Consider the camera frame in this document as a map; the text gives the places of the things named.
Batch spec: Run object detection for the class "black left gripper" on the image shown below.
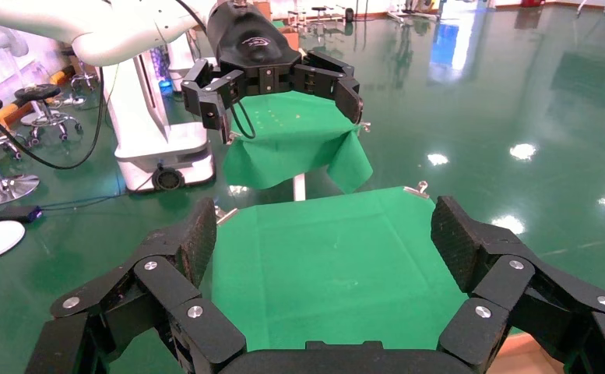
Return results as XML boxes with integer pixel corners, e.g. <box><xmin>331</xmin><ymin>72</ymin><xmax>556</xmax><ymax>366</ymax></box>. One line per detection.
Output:
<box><xmin>180</xmin><ymin>0</ymin><xmax>364</xmax><ymax>146</ymax></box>

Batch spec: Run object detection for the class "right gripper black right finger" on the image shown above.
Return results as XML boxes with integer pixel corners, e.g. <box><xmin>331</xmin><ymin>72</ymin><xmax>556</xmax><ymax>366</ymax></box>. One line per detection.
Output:
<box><xmin>430</xmin><ymin>195</ymin><xmax>605</xmax><ymax>374</ymax></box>

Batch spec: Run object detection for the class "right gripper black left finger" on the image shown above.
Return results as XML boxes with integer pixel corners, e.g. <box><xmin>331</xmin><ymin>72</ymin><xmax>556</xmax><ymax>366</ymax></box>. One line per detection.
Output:
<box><xmin>49</xmin><ymin>196</ymin><xmax>248</xmax><ymax>374</ymax></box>

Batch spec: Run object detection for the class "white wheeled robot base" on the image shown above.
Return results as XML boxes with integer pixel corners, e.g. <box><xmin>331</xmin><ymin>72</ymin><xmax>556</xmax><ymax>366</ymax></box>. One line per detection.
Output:
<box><xmin>100</xmin><ymin>36</ymin><xmax>216</xmax><ymax>193</ymax></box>

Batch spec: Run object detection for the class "open brown cardboard box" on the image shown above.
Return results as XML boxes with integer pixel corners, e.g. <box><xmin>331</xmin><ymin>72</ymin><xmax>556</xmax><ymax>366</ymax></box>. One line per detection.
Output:
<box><xmin>487</xmin><ymin>330</ymin><xmax>546</xmax><ymax>374</ymax></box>

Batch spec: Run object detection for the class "orange carton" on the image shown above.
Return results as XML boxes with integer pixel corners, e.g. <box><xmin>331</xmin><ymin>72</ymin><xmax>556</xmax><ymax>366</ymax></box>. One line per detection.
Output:
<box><xmin>280</xmin><ymin>24</ymin><xmax>301</xmax><ymax>51</ymax></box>

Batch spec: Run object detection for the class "green cloth with hanging corners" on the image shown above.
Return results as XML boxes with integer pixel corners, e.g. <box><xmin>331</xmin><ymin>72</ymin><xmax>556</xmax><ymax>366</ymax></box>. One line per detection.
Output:
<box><xmin>222</xmin><ymin>90</ymin><xmax>375</xmax><ymax>195</ymax></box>

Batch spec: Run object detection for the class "green table cloth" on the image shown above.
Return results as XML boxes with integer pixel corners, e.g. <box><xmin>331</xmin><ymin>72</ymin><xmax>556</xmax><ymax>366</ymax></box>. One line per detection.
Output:
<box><xmin>108</xmin><ymin>185</ymin><xmax>471</xmax><ymax>374</ymax></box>

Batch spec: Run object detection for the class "black power adapter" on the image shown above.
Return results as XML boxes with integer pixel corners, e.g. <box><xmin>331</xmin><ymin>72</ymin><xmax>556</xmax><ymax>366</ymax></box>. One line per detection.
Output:
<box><xmin>0</xmin><ymin>204</ymin><xmax>44</xmax><ymax>225</ymax></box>

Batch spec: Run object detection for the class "chrome stool with round base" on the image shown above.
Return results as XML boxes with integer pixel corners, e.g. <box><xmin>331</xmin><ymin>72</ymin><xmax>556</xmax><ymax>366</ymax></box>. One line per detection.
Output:
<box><xmin>0</xmin><ymin>67</ymin><xmax>41</xmax><ymax>208</ymax></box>

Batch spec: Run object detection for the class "yellow foam tube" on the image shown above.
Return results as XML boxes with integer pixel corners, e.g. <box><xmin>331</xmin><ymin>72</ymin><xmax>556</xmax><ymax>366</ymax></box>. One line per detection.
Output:
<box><xmin>0</xmin><ymin>64</ymin><xmax>74</xmax><ymax>128</ymax></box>

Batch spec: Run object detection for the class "black seat wheeled stool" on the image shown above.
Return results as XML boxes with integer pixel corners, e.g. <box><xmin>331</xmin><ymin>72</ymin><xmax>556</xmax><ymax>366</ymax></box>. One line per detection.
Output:
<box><xmin>12</xmin><ymin>83</ymin><xmax>84</xmax><ymax>147</ymax></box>

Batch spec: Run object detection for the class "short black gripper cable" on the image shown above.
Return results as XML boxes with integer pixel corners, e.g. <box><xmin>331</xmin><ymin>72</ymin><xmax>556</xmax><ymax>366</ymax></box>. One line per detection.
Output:
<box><xmin>229</xmin><ymin>99</ymin><xmax>258</xmax><ymax>141</ymax></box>

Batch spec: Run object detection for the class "white post under table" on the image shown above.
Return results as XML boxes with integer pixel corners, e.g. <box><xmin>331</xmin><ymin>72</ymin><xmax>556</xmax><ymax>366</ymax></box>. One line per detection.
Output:
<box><xmin>291</xmin><ymin>172</ymin><xmax>308</xmax><ymax>203</ymax></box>

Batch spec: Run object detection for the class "black floor cable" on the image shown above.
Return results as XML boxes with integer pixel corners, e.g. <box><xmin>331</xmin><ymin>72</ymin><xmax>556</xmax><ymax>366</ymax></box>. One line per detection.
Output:
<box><xmin>0</xmin><ymin>192</ymin><xmax>124</xmax><ymax>217</ymax></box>

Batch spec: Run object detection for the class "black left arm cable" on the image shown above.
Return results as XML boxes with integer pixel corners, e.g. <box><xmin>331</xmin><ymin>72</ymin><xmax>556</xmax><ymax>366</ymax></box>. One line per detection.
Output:
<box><xmin>0</xmin><ymin>65</ymin><xmax>106</xmax><ymax>172</ymax></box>

